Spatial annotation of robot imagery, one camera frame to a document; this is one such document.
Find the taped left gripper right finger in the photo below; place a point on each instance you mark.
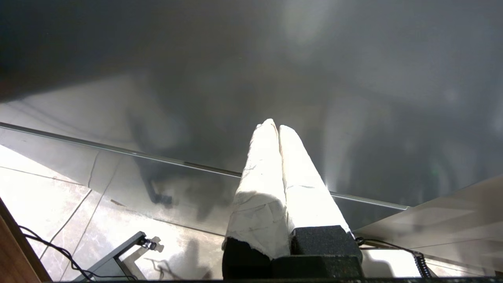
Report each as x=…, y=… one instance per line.
x=310, y=204

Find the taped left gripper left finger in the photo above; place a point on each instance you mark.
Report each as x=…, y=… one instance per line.
x=259, y=204

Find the glossy grey robot chassis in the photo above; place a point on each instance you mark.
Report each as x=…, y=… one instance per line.
x=389, y=263

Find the stainless steel appliance door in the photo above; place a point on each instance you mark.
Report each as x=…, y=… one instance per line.
x=275, y=59

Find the brown wooden board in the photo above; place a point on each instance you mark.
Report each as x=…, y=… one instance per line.
x=11, y=251

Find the grey metal frame leg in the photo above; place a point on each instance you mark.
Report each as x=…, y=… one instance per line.
x=114, y=255

